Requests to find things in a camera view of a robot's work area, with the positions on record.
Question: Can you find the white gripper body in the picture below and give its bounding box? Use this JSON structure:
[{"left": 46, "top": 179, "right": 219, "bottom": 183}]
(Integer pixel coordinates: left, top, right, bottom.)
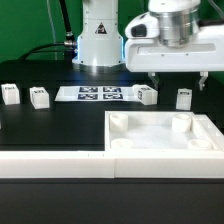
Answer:
[{"left": 124, "top": 26, "right": 224, "bottom": 74}]

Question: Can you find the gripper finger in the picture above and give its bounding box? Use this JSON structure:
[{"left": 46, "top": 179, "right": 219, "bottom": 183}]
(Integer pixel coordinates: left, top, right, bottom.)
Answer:
[
  {"left": 198, "top": 71, "right": 209, "bottom": 90},
  {"left": 148, "top": 72, "right": 160, "bottom": 89}
]

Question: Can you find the white square table top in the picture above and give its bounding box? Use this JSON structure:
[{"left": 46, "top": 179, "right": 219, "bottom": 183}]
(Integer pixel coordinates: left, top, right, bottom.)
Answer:
[{"left": 104, "top": 111, "right": 224, "bottom": 151}]

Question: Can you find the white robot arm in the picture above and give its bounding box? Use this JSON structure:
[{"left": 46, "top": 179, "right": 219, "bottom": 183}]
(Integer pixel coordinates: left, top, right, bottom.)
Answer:
[{"left": 73, "top": 0, "right": 224, "bottom": 84}]

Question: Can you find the white sheet with markers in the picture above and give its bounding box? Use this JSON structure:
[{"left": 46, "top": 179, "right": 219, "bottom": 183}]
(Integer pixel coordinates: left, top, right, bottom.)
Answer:
[{"left": 55, "top": 86, "right": 137, "bottom": 102}]

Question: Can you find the white L-shaped fence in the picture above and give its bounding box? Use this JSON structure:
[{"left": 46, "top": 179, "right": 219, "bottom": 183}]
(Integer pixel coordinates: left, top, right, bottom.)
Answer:
[{"left": 0, "top": 114, "right": 224, "bottom": 179}]

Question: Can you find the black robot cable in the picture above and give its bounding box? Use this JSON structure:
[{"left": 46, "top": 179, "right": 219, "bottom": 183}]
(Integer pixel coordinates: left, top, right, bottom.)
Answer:
[{"left": 18, "top": 0, "right": 78, "bottom": 62}]

